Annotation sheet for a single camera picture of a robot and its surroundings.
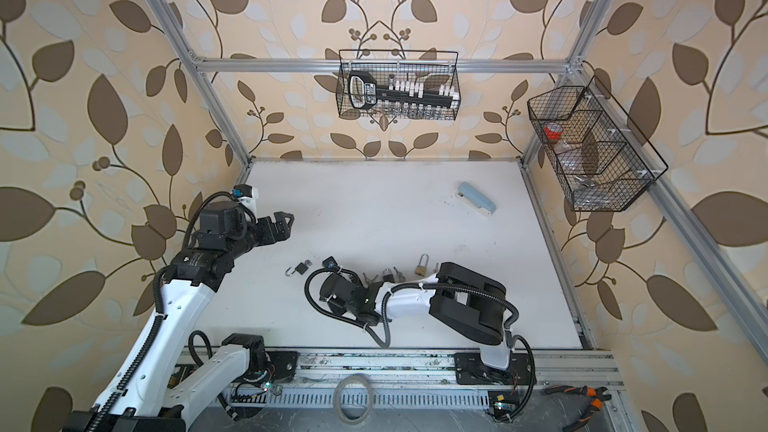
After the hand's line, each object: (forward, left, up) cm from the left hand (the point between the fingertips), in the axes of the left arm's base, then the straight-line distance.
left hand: (278, 216), depth 75 cm
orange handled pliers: (-33, -79, -23) cm, 89 cm away
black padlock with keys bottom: (-7, -23, -24) cm, 34 cm away
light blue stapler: (+23, -57, -20) cm, 64 cm away
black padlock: (-3, -1, -24) cm, 24 cm away
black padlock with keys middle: (-5, -28, -24) cm, 37 cm away
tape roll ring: (-36, -17, -26) cm, 47 cm away
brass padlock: (-2, -38, -24) cm, 45 cm away
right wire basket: (+12, -81, +11) cm, 83 cm away
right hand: (-11, -13, -22) cm, 28 cm away
